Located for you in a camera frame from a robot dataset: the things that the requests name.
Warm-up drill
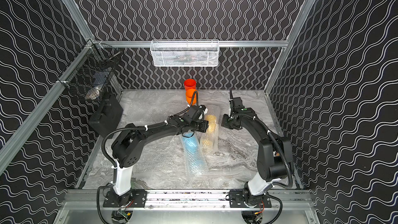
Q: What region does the aluminium frame corner post left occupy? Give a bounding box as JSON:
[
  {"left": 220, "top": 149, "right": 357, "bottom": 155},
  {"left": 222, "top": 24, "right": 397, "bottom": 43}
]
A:
[{"left": 62, "top": 0, "right": 94, "bottom": 41}]

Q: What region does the orange plastic wine glass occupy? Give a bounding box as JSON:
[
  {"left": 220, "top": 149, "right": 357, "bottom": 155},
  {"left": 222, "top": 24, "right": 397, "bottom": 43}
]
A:
[{"left": 186, "top": 88, "right": 198, "bottom": 105}]

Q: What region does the black wire mesh basket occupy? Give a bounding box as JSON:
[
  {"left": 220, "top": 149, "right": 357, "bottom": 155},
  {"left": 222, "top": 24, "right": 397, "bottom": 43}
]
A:
[{"left": 61, "top": 43, "right": 122, "bottom": 102}]

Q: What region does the red plastic wine glass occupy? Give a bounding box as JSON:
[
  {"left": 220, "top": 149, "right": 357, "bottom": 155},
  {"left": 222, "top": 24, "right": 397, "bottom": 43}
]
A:
[{"left": 183, "top": 78, "right": 197, "bottom": 91}]

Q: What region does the bubble orange glass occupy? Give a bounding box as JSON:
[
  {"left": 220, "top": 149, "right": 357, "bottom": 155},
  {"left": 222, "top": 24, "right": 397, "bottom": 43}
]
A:
[{"left": 132, "top": 136, "right": 186, "bottom": 179}]

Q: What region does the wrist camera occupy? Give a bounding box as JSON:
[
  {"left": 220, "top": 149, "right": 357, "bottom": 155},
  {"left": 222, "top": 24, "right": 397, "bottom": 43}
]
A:
[
  {"left": 230, "top": 97, "right": 247, "bottom": 116},
  {"left": 184, "top": 105, "right": 207, "bottom": 121}
]

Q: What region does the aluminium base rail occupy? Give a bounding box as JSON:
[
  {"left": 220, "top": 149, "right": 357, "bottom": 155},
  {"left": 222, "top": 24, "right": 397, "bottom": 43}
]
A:
[{"left": 63, "top": 189, "right": 312, "bottom": 211}]

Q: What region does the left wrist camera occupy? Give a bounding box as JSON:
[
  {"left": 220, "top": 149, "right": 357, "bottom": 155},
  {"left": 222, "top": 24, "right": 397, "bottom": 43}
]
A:
[{"left": 184, "top": 105, "right": 207, "bottom": 121}]

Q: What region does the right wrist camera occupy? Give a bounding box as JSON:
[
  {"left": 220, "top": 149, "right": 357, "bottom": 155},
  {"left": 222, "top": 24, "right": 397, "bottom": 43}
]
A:
[{"left": 230, "top": 97, "right": 247, "bottom": 116}]

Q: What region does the white wire mesh basket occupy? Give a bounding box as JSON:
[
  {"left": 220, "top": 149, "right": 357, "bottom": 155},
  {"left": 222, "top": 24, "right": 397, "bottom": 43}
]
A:
[{"left": 150, "top": 39, "right": 220, "bottom": 67}]

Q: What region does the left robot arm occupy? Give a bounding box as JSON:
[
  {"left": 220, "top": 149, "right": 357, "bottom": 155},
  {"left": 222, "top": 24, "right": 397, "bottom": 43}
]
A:
[{"left": 101, "top": 116, "right": 209, "bottom": 207}]

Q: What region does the black speaker box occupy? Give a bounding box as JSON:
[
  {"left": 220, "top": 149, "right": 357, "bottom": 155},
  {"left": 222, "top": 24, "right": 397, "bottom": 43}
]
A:
[{"left": 89, "top": 93, "right": 123, "bottom": 138}]

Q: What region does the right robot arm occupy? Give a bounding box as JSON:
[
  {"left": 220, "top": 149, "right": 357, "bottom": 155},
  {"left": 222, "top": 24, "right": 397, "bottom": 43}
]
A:
[{"left": 221, "top": 113, "right": 294, "bottom": 207}]

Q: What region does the bubble yellow glass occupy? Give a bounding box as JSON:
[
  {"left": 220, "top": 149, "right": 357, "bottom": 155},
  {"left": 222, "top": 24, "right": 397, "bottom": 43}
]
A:
[{"left": 200, "top": 105, "right": 221, "bottom": 155}]

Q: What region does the bubble blue glass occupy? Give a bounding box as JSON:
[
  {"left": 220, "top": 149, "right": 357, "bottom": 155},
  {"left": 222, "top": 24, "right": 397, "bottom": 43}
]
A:
[{"left": 180, "top": 132, "right": 208, "bottom": 176}]

